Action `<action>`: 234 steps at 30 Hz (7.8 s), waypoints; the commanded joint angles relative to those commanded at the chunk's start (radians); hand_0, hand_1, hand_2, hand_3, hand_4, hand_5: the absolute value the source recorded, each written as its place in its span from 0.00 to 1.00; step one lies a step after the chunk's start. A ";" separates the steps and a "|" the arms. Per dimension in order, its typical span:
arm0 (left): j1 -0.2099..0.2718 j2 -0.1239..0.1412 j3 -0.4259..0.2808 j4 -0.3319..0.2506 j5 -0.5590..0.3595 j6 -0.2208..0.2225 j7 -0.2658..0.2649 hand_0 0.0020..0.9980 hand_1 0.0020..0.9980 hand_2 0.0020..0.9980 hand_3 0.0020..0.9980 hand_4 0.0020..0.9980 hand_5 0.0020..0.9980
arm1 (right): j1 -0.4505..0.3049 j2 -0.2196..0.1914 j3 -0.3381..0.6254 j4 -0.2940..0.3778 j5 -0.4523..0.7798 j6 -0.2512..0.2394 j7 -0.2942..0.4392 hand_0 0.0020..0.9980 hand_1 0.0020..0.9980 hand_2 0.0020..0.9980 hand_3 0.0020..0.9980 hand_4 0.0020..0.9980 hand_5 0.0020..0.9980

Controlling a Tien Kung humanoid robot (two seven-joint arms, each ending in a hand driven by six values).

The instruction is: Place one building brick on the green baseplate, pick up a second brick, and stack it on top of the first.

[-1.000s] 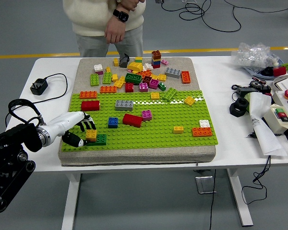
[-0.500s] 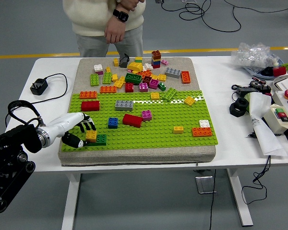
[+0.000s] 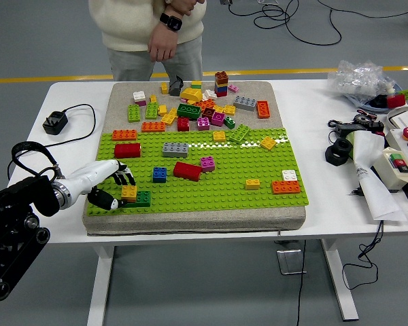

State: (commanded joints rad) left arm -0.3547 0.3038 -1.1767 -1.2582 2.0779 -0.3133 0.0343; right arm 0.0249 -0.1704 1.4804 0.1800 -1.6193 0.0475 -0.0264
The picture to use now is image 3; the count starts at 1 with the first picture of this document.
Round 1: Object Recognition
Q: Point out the person's right hand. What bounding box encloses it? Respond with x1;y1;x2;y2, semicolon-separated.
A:
163;0;207;18

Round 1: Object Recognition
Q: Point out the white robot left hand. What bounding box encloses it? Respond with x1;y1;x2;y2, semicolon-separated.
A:
66;158;136;210

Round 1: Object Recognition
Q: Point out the person's left hand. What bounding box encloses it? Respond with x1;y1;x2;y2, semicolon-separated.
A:
147;23;181;62

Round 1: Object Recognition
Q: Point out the dark green two-by-four brick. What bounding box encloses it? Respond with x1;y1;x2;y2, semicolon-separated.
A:
176;103;203;120
122;190;152;208

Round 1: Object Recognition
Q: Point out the red two-by-four brick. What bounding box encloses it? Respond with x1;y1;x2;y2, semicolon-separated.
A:
114;143;142;159
173;161;203;182

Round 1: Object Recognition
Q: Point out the orange two-by-four brick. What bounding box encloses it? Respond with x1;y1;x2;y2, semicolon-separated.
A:
141;121;167;134
271;180;302;195
256;100;271;119
112;129;138;142

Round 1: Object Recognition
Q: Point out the yellow curved brick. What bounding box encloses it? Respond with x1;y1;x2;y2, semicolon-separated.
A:
180;87;203;103

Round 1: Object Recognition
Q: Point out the blue two-by-two brick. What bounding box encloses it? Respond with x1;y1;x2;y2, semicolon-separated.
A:
152;166;168;184

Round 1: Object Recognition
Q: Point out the yellow two-by-four brick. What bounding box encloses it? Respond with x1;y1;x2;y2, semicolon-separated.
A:
160;108;179;127

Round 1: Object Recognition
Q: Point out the grey two-by-four brick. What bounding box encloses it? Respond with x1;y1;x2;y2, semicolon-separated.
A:
233;95;258;112
162;141;190;158

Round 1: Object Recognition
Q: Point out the pink two-by-two brick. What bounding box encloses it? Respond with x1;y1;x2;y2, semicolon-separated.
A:
200;156;216;173

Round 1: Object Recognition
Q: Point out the green studded baseplate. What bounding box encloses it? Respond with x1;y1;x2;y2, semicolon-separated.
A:
83;127;310;218

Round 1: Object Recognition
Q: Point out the black power brick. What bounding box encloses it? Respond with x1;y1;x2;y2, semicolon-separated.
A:
335;122;368;134

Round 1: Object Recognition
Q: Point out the black wristwatch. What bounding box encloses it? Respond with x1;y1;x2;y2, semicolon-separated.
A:
158;12;184;33

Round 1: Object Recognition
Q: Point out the person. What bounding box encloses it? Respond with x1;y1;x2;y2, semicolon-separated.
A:
87;0;207;82

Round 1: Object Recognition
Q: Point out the dark grey angled piece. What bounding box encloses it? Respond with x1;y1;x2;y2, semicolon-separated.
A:
169;75;185;97

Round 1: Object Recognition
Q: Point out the black power adapter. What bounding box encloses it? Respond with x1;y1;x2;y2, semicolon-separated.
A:
42;110;69;136

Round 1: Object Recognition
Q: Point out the grey-brown cushion mat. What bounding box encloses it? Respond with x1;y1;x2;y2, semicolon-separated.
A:
82;80;307;237

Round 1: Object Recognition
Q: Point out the white table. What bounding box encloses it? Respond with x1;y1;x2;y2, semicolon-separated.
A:
0;79;408;322

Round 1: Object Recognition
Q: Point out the clear crumpled plastic bag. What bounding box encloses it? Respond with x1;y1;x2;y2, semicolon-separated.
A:
327;60;401;103

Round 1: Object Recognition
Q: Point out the blue bowl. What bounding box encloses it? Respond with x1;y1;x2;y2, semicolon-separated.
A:
345;83;407;111

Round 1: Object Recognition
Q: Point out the large black nut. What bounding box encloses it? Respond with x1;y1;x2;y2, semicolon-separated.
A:
324;137;354;166

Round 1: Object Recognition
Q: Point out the silver metal foot plate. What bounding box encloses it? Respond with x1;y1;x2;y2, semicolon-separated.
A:
275;249;307;275

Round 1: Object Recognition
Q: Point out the lime green sheet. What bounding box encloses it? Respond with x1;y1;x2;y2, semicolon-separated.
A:
345;131;358;160

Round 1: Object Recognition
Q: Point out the black plastic part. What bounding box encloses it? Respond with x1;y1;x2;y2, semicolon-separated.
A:
369;95;389;109

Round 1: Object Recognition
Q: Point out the small black module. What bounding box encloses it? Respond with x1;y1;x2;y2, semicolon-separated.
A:
367;120;386;135

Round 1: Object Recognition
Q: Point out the white flat device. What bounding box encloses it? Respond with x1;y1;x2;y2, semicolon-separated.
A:
384;106;408;132

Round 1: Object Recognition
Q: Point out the white control box with buttons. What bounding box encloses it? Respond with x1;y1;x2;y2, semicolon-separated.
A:
384;126;408;184

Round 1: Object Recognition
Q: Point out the small white button box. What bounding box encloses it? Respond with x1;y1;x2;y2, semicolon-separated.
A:
373;146;408;193

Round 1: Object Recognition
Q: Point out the white paper bag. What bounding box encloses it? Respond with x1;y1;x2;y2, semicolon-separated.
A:
350;130;408;222

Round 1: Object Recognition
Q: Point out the black adapter cord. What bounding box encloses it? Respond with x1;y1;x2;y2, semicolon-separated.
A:
7;103;97;181

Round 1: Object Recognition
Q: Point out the black floor cable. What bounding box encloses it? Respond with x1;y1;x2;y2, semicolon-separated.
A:
226;0;408;47

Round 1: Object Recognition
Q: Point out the black cable under table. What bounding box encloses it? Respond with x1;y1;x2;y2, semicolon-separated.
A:
294;239;307;326

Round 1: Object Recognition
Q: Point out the black hanging cable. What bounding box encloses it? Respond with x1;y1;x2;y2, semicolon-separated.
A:
342;220;384;290

